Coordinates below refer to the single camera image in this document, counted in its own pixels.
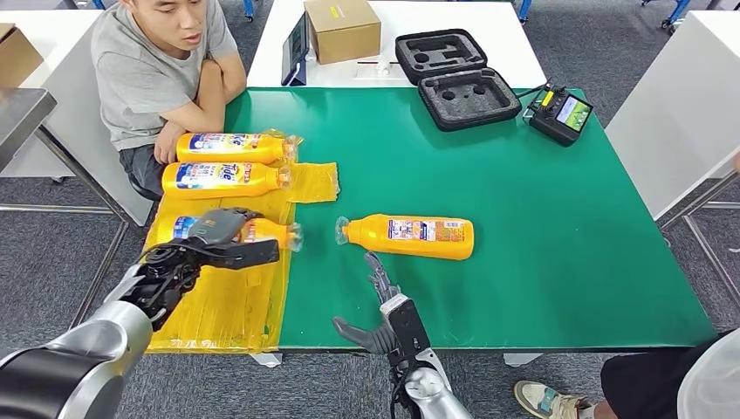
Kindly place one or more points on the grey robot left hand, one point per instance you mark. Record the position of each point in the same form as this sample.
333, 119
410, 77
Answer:
219, 228

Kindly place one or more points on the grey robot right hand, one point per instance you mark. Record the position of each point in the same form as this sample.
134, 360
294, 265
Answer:
376, 338

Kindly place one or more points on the orange detergent bottle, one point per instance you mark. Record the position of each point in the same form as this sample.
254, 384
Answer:
219, 179
416, 237
231, 147
269, 231

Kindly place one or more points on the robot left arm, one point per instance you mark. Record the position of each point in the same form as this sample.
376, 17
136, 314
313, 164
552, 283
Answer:
92, 347

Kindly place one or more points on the yellow plastic wrapped sheet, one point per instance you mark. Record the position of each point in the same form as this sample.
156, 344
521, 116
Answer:
231, 306

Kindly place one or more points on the black stool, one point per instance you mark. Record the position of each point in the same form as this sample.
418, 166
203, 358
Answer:
141, 189

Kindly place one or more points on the seated person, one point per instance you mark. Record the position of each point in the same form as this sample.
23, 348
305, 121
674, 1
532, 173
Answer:
144, 75

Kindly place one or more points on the white table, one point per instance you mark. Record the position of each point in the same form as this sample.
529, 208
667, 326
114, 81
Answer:
58, 150
404, 11
682, 104

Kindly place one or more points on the dark tablet on stand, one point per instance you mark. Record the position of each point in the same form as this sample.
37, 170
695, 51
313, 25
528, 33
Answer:
295, 50

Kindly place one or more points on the grey metal table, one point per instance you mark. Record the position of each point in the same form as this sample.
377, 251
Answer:
23, 117

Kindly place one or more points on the small white adapter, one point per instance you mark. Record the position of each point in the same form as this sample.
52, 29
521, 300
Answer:
382, 68

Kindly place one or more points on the brown cardboard box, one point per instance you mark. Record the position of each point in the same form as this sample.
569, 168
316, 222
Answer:
342, 30
17, 55

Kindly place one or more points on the black foam-lined open case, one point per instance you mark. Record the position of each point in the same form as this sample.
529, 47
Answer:
461, 95

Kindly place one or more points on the black remote controller with screen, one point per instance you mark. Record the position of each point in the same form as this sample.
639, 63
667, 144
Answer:
559, 115

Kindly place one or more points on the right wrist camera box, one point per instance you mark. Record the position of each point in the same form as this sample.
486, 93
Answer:
407, 329

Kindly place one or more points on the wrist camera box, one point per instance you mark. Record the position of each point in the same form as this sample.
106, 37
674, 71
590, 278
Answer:
407, 329
248, 254

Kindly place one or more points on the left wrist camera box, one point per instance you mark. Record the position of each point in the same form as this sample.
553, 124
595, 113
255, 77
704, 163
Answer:
248, 254

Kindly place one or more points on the blue frame leg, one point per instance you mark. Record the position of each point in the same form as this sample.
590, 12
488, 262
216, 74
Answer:
525, 8
250, 8

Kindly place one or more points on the blue wheeled frame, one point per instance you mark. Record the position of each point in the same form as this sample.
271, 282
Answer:
676, 13

